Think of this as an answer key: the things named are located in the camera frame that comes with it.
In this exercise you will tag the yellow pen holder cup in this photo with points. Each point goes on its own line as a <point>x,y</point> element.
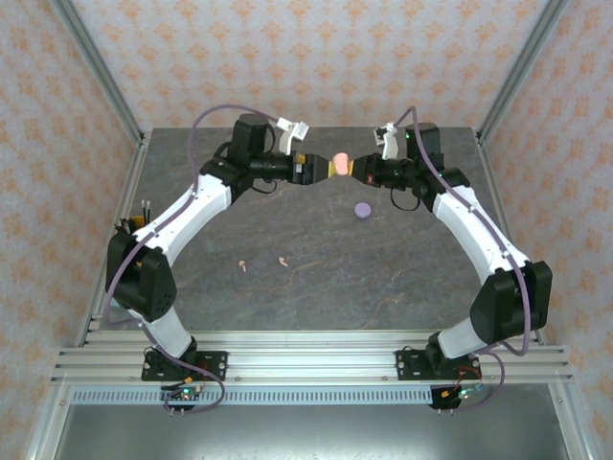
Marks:
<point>140,220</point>

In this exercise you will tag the small controller circuit board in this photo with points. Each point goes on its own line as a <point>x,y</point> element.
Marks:
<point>184,394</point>
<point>460,394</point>

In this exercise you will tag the aluminium frame leg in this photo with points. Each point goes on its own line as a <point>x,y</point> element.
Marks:
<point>42,445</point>
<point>579,445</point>

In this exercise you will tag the thin black white-tipped pen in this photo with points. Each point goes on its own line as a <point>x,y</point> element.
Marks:
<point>150,214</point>
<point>144,213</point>

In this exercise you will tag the black marker pen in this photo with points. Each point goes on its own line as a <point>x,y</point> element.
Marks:
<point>127,226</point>

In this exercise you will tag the pink earbud charging case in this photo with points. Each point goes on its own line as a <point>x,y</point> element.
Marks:
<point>341,165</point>

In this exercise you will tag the purple earbud charging case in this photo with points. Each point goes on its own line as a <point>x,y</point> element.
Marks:
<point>362,211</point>

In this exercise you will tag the grey metal panel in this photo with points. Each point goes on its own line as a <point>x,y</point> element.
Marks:
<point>311,436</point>

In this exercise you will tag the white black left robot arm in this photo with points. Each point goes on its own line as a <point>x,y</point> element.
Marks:
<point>191,211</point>

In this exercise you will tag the aluminium frame post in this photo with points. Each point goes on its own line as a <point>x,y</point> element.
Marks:
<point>103,72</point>
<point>519,72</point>

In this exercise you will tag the aluminium table edge rail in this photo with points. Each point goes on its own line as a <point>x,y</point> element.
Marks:
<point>311,338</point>

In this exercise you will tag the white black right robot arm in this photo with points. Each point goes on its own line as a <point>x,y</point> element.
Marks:
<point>474,230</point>

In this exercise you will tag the wide aluminium mounting beam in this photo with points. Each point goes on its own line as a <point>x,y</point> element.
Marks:
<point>311,366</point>

